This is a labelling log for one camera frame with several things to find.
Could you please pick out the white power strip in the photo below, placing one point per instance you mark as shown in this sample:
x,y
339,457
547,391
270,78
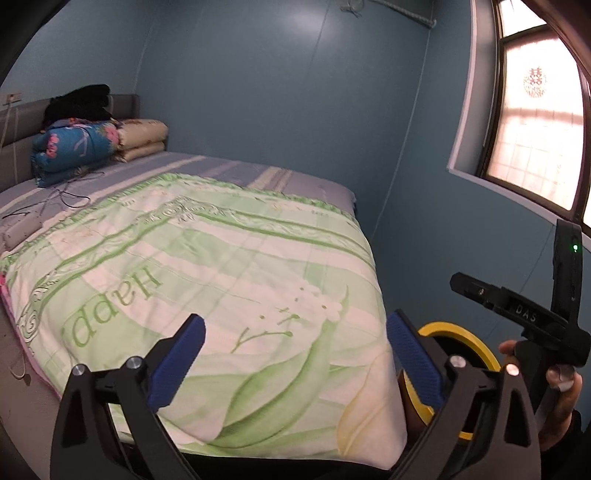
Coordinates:
x,y
21,232

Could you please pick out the yellow rimmed waste bin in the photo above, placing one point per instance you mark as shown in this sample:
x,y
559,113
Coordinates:
x,y
443,330

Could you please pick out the brown framed window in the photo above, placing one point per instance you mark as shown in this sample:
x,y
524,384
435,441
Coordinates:
x,y
535,138

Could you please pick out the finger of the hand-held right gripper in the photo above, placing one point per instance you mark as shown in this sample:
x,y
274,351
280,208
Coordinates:
x,y
480,291

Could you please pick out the wall switch panel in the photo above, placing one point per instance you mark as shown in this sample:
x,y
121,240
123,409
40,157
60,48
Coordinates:
x,y
13,98

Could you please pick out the red window sticker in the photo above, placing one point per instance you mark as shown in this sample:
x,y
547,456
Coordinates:
x,y
535,83

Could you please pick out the grey upholstered headboard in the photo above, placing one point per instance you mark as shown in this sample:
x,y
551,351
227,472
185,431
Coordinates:
x,y
124,106

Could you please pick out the person's right forearm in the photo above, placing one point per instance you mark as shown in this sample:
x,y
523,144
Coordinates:
x,y
572,447

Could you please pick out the beige pillows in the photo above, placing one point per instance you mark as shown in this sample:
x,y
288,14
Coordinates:
x,y
141,138

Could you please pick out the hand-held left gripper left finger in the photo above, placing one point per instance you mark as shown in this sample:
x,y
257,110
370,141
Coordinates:
x,y
178,360

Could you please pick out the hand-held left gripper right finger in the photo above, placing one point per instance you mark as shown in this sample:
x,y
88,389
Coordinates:
x,y
415,364

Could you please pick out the green floral blanket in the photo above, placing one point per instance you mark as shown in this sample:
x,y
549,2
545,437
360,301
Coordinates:
x,y
207,258

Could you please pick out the blue floral folded quilt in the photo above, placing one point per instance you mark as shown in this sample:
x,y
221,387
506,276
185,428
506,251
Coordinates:
x,y
74,147

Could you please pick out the wrapped air conditioner pipe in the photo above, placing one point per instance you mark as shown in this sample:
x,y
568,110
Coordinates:
x,y
406,14

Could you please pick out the black clothing pile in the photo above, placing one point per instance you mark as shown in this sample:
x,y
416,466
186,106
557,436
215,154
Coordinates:
x,y
78,106

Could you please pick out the bed with striped sheet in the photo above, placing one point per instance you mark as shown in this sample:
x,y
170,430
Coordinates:
x,y
207,166

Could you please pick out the person's right hand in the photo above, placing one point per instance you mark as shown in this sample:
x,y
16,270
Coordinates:
x,y
565,401

